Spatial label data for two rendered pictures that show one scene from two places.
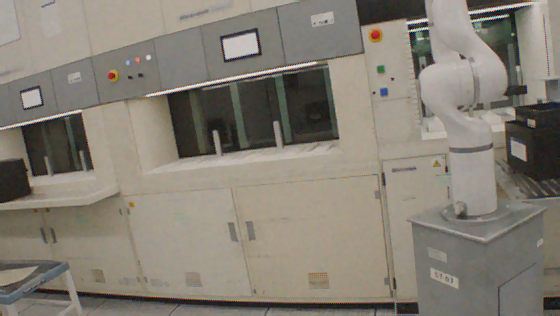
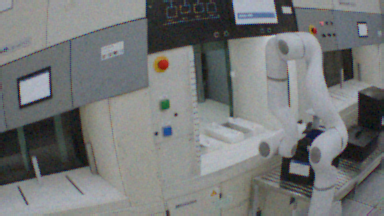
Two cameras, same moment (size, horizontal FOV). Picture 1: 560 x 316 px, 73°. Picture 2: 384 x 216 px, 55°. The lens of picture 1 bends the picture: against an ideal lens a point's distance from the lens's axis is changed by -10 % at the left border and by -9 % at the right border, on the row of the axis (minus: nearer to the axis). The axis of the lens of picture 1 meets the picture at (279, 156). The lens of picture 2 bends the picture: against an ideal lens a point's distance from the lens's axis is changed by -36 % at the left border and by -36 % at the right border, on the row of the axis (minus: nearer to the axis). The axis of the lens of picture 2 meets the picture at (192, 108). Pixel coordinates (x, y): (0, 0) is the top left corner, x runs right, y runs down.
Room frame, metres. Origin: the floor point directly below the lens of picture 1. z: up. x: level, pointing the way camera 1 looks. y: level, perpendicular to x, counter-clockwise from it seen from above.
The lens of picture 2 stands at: (0.55, 1.03, 1.78)
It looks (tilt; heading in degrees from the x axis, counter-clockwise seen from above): 17 degrees down; 306
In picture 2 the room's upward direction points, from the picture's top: 4 degrees counter-clockwise
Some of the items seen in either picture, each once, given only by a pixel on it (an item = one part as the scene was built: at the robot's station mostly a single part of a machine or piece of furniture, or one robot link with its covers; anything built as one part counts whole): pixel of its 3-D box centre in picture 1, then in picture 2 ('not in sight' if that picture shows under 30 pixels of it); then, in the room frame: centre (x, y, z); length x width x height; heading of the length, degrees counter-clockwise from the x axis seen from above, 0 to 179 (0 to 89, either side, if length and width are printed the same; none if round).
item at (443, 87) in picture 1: (454, 106); (325, 161); (1.06, -0.49, 1.07); 0.19 x 0.12 x 0.24; 72
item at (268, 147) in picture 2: not in sight; (275, 144); (1.39, -0.62, 1.06); 0.13 x 0.09 x 0.08; 78
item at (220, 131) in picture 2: (503, 116); (235, 129); (1.88, -1.12, 0.89); 0.22 x 0.21 x 0.04; 160
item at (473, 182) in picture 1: (473, 181); (321, 202); (1.05, -0.52, 0.85); 0.19 x 0.19 x 0.18
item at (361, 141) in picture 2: not in sight; (357, 140); (1.08, -1.33, 0.83); 0.29 x 0.29 x 0.13; 72
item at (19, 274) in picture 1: (4, 276); not in sight; (1.94, 1.59, 0.47); 0.31 x 0.23 x 0.02; 91
